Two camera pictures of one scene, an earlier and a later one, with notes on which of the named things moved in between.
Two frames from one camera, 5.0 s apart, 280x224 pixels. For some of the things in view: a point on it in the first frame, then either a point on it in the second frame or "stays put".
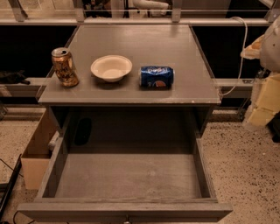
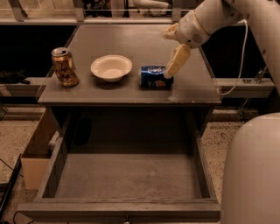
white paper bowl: [111, 67] stays put
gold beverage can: [64, 66] stays put
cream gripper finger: [253, 51] to [170, 32]
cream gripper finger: [269, 104] to [178, 59]
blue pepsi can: [155, 78] stays put
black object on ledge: [13, 77] stays put
